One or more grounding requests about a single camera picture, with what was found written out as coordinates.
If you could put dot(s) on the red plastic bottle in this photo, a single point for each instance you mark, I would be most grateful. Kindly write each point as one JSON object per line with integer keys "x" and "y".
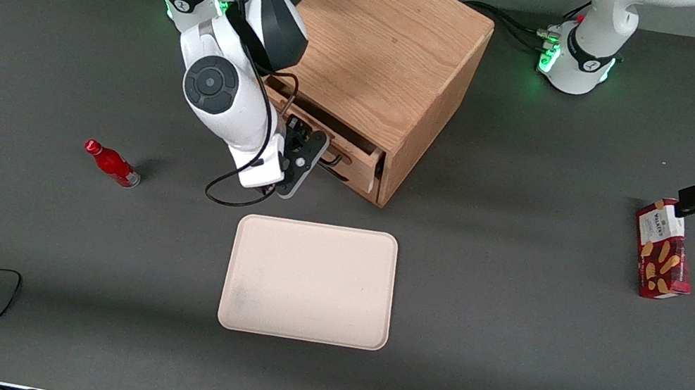
{"x": 113, "y": 164}

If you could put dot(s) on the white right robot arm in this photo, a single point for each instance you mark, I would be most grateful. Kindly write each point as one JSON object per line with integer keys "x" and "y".
{"x": 222, "y": 94}

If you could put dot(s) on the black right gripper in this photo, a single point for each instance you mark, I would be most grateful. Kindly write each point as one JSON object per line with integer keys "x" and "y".
{"x": 296, "y": 132}

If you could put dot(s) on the beige rectangular tray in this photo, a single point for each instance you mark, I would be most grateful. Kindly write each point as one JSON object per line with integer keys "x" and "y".
{"x": 311, "y": 281}

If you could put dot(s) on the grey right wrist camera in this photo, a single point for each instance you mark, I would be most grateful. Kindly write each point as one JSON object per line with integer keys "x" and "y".
{"x": 302, "y": 166}

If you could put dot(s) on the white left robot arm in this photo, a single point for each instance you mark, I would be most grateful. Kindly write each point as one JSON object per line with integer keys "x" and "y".
{"x": 585, "y": 65}

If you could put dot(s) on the oak wooden drawer cabinet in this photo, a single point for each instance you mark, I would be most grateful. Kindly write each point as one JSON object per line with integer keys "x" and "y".
{"x": 389, "y": 38}

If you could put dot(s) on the red cookie box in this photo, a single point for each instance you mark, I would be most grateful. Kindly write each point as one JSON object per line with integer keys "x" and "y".
{"x": 662, "y": 257}

